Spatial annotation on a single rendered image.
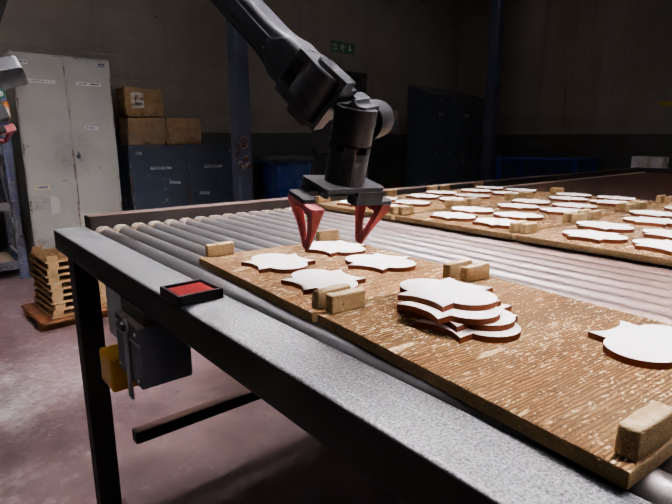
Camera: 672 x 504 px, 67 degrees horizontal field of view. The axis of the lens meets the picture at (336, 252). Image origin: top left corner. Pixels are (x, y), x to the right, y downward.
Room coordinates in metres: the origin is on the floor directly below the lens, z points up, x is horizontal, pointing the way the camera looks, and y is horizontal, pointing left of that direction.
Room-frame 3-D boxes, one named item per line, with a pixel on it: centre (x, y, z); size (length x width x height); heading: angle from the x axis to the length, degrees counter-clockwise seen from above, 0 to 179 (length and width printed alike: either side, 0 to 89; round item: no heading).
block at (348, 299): (0.67, -0.01, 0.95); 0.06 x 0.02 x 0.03; 125
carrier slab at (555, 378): (0.58, -0.24, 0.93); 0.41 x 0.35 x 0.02; 35
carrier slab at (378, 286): (0.92, 0.01, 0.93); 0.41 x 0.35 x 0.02; 36
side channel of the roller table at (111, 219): (2.75, -0.82, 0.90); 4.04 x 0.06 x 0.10; 130
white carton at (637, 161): (6.42, -3.94, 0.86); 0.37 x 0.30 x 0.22; 40
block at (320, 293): (0.69, 0.01, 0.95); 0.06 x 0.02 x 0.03; 126
